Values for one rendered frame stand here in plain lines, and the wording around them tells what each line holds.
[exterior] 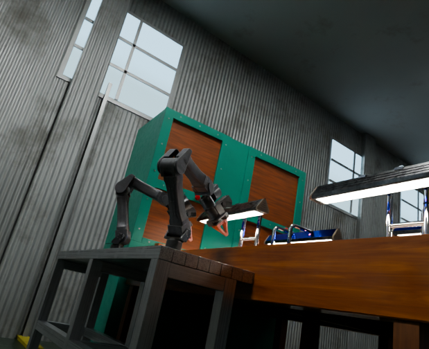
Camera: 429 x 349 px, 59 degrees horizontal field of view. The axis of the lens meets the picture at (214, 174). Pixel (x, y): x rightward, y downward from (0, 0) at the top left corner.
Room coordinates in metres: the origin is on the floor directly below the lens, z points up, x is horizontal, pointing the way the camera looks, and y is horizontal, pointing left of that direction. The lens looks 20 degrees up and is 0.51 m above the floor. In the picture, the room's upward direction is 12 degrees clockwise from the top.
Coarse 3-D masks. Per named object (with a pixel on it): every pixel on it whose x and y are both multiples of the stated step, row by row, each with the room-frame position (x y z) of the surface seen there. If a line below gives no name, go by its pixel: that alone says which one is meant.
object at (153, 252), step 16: (64, 256) 2.00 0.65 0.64; (80, 256) 1.76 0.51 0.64; (96, 256) 1.58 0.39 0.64; (112, 256) 1.42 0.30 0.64; (128, 256) 1.30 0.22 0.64; (144, 256) 1.19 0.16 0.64; (160, 256) 1.12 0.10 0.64; (176, 256) 1.14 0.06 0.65; (192, 256) 1.17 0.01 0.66; (208, 272) 1.21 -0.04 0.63; (224, 272) 1.24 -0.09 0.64; (240, 272) 1.27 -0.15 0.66
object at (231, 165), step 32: (160, 128) 2.36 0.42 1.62; (192, 128) 2.47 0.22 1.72; (224, 160) 2.61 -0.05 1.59; (256, 160) 2.77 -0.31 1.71; (192, 192) 2.51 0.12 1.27; (224, 192) 2.65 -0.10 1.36; (256, 192) 2.79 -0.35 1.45; (288, 192) 2.94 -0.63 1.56; (160, 224) 2.45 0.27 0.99; (256, 224) 2.81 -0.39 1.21; (288, 224) 2.96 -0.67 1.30
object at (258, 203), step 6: (264, 198) 1.85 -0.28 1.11; (240, 204) 2.01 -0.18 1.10; (246, 204) 1.95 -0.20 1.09; (252, 204) 1.89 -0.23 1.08; (258, 204) 1.84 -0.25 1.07; (264, 204) 1.85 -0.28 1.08; (228, 210) 2.08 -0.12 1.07; (234, 210) 2.01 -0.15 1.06; (240, 210) 1.95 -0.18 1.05; (246, 210) 1.91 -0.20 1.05; (252, 210) 1.86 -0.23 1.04; (258, 210) 1.84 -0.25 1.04; (264, 210) 1.85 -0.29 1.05; (204, 216) 2.29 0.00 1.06; (252, 216) 1.98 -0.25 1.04
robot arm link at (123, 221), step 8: (128, 192) 1.99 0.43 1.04; (120, 200) 1.96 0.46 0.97; (128, 200) 1.99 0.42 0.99; (120, 208) 1.96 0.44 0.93; (120, 216) 1.96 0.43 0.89; (128, 216) 1.99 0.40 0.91; (120, 224) 1.95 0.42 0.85; (128, 224) 1.98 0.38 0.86; (120, 232) 1.95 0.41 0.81; (128, 232) 1.97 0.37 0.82; (128, 240) 1.98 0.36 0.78
